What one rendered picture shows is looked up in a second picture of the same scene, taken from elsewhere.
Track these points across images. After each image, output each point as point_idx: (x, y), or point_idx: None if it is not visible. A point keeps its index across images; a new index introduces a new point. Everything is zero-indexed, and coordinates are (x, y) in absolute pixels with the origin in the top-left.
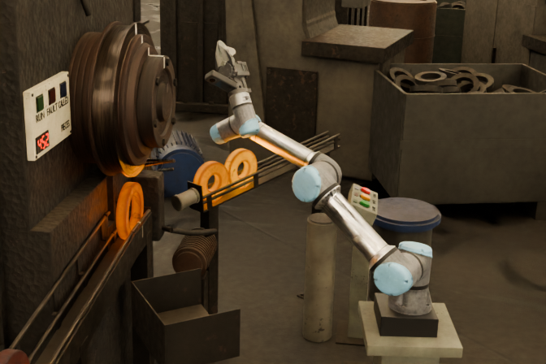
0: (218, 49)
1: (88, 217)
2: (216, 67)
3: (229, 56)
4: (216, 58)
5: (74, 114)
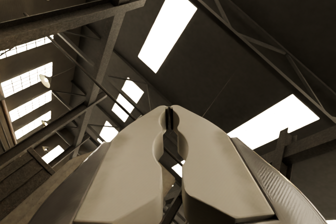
0: (159, 121)
1: None
2: (51, 214)
3: (289, 191)
4: (113, 150)
5: None
